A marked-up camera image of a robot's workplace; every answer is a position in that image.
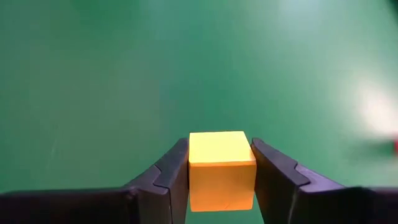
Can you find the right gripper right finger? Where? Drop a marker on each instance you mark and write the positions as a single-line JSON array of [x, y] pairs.
[[280, 193]]

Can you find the red cylinder block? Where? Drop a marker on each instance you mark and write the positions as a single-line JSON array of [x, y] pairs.
[[396, 146]]

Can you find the yellow wedge block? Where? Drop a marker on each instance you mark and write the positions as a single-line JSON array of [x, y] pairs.
[[222, 180]]

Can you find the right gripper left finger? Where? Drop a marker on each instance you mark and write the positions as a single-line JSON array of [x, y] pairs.
[[161, 199]]

